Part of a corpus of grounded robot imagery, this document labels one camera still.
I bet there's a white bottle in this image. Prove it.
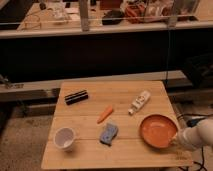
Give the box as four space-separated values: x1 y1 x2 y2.
128 91 151 115

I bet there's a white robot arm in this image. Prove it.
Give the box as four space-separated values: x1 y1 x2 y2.
170 119 213 151

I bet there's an orange ceramic bowl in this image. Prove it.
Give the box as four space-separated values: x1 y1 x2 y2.
139 114 178 149

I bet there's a white cup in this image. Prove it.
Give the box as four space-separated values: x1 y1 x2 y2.
53 127 75 151

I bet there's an orange carrot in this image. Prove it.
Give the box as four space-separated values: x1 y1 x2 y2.
97 106 114 124

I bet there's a metal shelf post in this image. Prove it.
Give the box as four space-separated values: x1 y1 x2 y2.
79 0 89 31

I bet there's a red tool on shelf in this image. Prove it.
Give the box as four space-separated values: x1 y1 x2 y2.
125 4 146 24

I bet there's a blue sponge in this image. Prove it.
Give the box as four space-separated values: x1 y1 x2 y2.
99 123 118 146

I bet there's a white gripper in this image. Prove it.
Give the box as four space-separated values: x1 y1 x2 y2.
169 129 192 150

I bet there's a black rectangular box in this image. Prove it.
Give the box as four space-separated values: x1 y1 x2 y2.
64 90 89 105

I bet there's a wooden table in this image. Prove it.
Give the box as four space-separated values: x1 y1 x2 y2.
41 81 192 170

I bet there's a black bag on shelf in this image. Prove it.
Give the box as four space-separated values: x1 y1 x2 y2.
102 10 124 25

